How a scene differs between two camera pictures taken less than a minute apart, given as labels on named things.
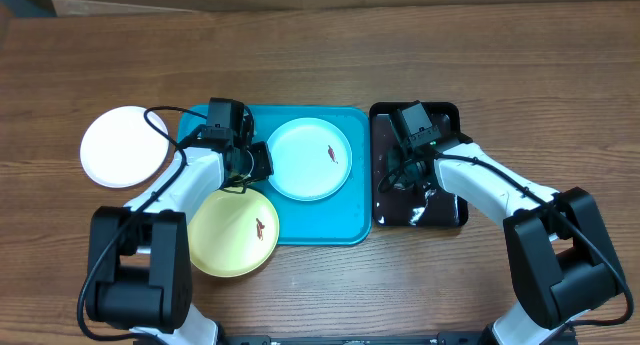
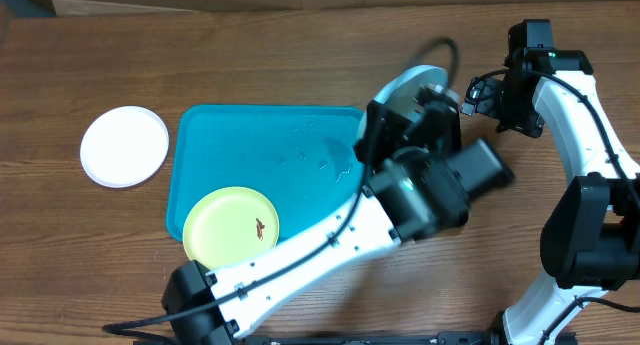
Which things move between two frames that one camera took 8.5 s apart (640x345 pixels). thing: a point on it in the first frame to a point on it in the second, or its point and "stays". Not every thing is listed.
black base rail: (487, 338) stays
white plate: (120, 148) stays
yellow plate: (234, 234) stays
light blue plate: (311, 158) to (400, 95)
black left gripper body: (254, 165) to (380, 138)
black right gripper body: (400, 172) to (507, 106)
